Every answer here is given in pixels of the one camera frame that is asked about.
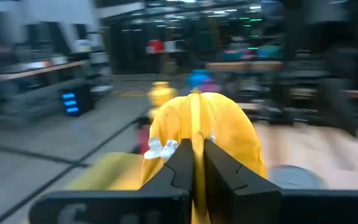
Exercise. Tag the computer with blue lights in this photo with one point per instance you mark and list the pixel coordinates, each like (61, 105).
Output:
(75, 102)

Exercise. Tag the yellow plastic bottle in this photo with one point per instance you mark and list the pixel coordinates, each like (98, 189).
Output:
(162, 96)

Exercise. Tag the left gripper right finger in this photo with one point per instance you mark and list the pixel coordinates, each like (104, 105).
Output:
(235, 193)

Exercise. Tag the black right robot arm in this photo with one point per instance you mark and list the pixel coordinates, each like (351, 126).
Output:
(337, 77)

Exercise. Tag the wooden bench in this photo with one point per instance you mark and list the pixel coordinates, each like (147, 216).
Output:
(244, 66)

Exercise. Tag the blue plastic bottle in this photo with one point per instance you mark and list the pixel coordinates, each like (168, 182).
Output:
(197, 77)

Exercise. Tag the green labelled tin can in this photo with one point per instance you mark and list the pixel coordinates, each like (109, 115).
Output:
(294, 177)

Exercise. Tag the magenta plastic bottle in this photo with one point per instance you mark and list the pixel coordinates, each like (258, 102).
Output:
(211, 87)

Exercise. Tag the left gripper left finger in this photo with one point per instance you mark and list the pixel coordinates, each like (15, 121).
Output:
(172, 186)

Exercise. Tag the wooden-top desk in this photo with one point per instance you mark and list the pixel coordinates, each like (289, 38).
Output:
(26, 72)

